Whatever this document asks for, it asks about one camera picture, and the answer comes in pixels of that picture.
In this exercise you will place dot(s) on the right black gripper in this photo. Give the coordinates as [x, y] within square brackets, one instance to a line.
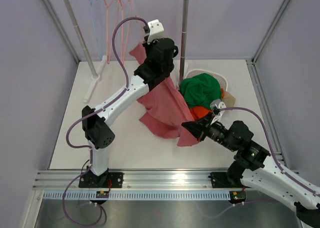
[198, 128]

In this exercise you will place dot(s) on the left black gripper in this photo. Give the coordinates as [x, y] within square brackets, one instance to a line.
[148, 46]

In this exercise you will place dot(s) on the orange t shirt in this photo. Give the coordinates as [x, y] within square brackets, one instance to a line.
[200, 111]

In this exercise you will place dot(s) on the pink t shirt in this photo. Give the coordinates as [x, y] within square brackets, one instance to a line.
[165, 111]

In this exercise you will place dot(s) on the green t shirt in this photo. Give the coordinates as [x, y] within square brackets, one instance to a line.
[202, 80]

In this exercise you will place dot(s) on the pink hanger of green shirt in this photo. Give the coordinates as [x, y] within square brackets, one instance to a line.
[124, 9]

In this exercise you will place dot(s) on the beige t shirt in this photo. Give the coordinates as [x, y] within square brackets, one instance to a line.
[227, 98]

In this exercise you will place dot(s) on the pink hanger of orange shirt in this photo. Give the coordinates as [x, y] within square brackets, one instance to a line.
[108, 29]

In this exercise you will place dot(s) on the light blue hanger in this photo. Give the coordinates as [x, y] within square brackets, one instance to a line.
[97, 23]

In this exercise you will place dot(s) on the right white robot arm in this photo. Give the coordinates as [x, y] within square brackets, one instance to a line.
[257, 167]

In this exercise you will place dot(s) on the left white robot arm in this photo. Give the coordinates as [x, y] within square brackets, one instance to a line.
[97, 121]

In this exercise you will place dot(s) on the white perforated laundry basket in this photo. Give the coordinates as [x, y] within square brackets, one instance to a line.
[221, 79]

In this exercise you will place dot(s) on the metal clothes rack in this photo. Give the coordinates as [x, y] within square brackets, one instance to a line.
[96, 73]

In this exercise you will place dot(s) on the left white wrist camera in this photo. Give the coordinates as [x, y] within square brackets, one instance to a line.
[154, 30]

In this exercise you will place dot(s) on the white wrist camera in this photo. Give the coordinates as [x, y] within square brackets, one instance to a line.
[216, 107]
[154, 30]

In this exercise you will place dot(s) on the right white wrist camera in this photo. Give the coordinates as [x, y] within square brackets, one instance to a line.
[216, 107]

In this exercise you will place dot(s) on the aluminium mounting rail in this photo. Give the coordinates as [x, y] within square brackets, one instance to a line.
[134, 179]

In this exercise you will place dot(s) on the white slotted cable duct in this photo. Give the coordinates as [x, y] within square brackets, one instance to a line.
[137, 195]

